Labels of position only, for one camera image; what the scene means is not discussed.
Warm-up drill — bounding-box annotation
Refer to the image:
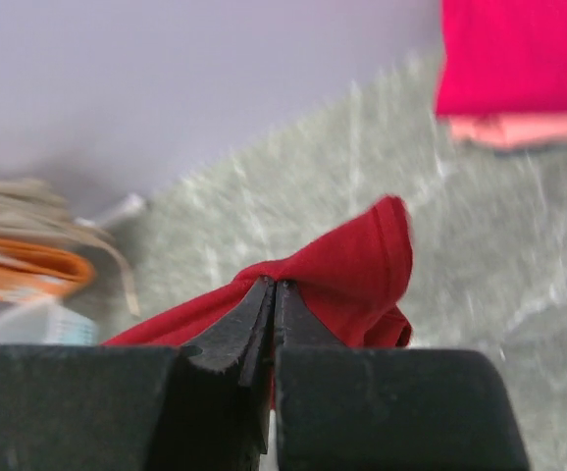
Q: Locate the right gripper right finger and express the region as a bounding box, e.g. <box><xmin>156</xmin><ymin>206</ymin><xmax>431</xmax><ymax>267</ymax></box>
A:
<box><xmin>275</xmin><ymin>282</ymin><xmax>530</xmax><ymax>470</ymax></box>

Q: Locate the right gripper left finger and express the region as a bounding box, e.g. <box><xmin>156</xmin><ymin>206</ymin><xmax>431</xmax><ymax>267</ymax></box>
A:
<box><xmin>0</xmin><ymin>278</ymin><xmax>276</xmax><ymax>470</ymax></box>

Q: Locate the dark red t shirt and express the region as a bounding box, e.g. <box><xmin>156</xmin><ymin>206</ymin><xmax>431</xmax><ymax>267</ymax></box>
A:
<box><xmin>105</xmin><ymin>195</ymin><xmax>413</xmax><ymax>348</ymax></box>

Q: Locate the white laundry basket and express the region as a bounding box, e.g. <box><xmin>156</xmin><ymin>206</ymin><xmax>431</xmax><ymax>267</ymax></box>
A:
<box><xmin>0</xmin><ymin>301</ymin><xmax>98</xmax><ymax>346</ymax></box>

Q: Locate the orange patterned cloth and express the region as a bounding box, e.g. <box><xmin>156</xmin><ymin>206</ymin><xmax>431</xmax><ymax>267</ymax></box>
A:
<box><xmin>0</xmin><ymin>238</ymin><xmax>95</xmax><ymax>303</ymax></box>

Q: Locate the white clothes rack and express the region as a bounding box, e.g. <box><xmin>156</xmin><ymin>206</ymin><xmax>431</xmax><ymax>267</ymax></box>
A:
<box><xmin>75</xmin><ymin>193</ymin><xmax>147</xmax><ymax>231</ymax></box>

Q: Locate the beige cloth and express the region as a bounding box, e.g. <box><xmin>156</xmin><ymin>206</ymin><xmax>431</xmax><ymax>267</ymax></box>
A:
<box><xmin>0</xmin><ymin>179</ymin><xmax>141</xmax><ymax>317</ymax></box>

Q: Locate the folded salmon t shirt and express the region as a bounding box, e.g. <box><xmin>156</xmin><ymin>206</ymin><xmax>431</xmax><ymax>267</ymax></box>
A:
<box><xmin>448</xmin><ymin>113</ymin><xmax>567</xmax><ymax>151</ymax></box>

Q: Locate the folded pink t shirt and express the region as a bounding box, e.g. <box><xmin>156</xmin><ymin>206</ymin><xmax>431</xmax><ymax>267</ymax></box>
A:
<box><xmin>436</xmin><ymin>1</ymin><xmax>567</xmax><ymax>116</ymax></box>

